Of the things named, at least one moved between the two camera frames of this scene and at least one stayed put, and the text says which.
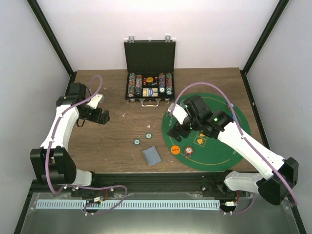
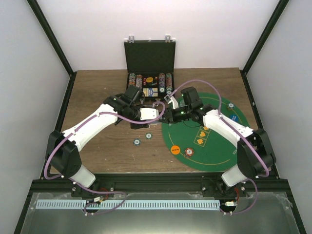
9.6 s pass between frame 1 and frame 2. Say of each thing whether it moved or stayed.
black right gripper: moved
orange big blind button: stayed
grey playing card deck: moved
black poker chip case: stayed
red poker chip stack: stayed
